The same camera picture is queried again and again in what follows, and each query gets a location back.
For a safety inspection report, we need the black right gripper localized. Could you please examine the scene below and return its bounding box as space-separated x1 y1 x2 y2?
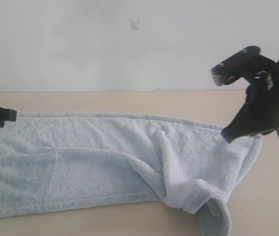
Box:
222 60 279 143

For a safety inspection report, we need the light blue fluffy towel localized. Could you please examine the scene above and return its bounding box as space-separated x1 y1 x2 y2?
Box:
0 112 262 236

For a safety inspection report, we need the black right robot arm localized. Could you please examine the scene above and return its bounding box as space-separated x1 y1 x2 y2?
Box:
221 54 279 143

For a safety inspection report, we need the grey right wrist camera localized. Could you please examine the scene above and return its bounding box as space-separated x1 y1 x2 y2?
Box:
211 46 261 87

